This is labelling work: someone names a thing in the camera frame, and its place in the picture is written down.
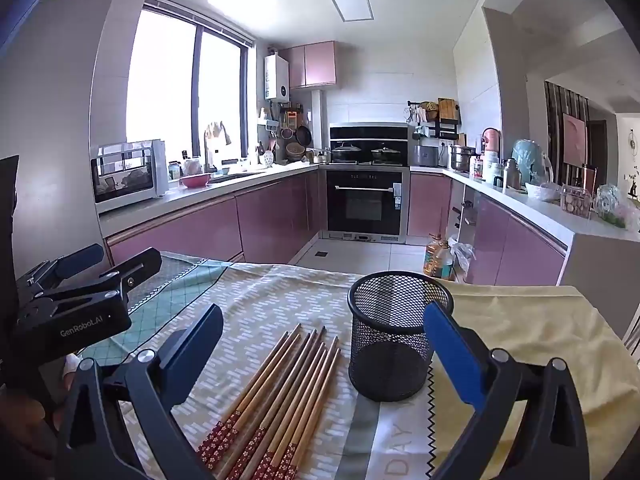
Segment black wall rack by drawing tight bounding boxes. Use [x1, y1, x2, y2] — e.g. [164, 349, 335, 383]
[407, 102, 461, 141]

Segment green beige patterned tablecloth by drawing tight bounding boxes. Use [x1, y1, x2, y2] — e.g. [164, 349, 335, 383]
[62, 247, 453, 480]

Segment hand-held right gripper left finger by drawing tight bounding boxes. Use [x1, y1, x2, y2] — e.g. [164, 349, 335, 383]
[56, 303, 224, 480]

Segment metal sink faucet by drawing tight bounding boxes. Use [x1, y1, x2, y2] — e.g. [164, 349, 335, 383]
[202, 127, 217, 173]

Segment black mesh utensil holder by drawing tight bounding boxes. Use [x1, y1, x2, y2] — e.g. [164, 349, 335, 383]
[347, 271, 455, 402]

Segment yellow zigzag-edged cloth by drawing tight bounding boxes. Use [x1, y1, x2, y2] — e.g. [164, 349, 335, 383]
[429, 282, 638, 480]

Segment white wall water heater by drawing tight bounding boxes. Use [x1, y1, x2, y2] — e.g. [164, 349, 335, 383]
[264, 54, 291, 101]

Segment bundle of wooden chopsticks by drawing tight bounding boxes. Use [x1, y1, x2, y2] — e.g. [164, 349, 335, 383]
[196, 323, 342, 480]

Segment white plastic container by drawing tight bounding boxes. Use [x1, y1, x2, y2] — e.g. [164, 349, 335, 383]
[482, 150, 503, 183]

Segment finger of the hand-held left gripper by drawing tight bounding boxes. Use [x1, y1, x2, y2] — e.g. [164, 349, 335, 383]
[16, 243, 105, 306]
[30, 248, 162, 321]

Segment ceiling light panel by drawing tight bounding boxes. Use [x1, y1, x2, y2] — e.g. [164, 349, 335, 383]
[327, 0, 375, 23]

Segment person's left hand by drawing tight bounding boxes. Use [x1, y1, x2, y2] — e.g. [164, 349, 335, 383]
[61, 352, 85, 380]

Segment yellow cooking oil bottle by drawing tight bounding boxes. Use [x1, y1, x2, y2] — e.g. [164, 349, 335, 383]
[423, 233, 446, 277]

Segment pink wall cabinet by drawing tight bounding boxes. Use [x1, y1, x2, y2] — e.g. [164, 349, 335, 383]
[280, 41, 337, 90]

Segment black built-in oven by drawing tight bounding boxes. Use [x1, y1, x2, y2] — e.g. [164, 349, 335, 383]
[325, 167, 405, 238]

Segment black range hood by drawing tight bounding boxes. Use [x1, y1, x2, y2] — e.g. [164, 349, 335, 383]
[329, 122, 411, 151]

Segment white kitchen countertop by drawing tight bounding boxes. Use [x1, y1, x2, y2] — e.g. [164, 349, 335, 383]
[97, 160, 640, 248]

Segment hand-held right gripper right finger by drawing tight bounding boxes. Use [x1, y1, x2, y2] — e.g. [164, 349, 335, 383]
[423, 301, 591, 480]

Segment clear plastic bag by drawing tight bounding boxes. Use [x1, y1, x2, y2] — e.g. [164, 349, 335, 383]
[595, 184, 640, 228]

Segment dark-framed kitchen window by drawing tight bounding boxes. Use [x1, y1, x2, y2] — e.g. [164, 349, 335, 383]
[126, 0, 251, 163]

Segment hanging cloth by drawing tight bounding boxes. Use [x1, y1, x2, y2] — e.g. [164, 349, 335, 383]
[205, 120, 232, 147]

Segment teal rounded container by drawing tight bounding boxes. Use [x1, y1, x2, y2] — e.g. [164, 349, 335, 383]
[511, 139, 551, 186]

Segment pink base cabinet run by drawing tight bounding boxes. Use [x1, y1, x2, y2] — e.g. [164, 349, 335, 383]
[104, 166, 325, 267]
[406, 172, 571, 288]

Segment steel stockpot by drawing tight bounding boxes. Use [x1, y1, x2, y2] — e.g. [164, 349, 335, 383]
[450, 144, 476, 171]

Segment clear plastic box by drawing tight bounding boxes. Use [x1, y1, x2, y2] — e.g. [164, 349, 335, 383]
[560, 185, 593, 218]

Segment white countertop oven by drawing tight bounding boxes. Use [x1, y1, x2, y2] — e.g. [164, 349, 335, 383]
[91, 139, 169, 204]

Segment white plastic bag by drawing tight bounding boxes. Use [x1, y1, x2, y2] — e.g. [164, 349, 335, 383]
[447, 237, 476, 281]

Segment pink wall painting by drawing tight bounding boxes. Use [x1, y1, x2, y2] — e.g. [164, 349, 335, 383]
[562, 112, 590, 166]

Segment two cooking oil bottles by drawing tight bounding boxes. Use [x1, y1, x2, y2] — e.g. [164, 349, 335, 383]
[436, 242, 456, 281]

